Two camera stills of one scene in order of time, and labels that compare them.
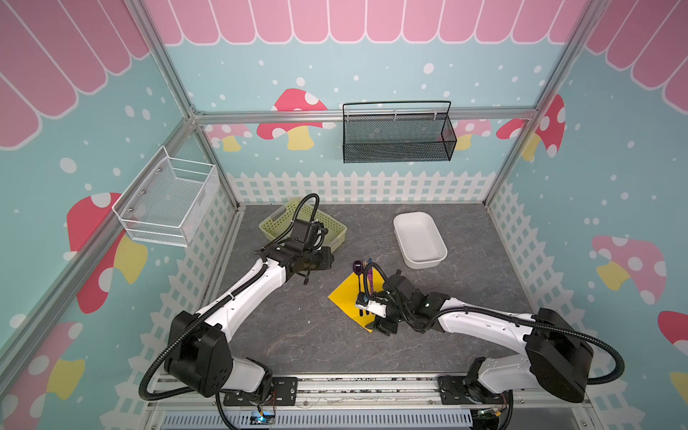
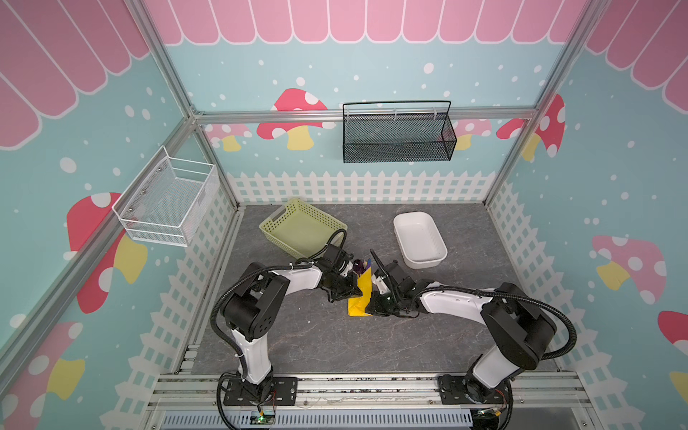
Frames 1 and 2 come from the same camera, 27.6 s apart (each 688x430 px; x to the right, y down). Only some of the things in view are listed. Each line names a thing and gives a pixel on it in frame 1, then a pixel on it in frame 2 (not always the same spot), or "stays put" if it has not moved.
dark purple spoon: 357,268 stays put
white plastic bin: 421,240 stays put
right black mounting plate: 452,391 stays put
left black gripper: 326,260 → 352,290
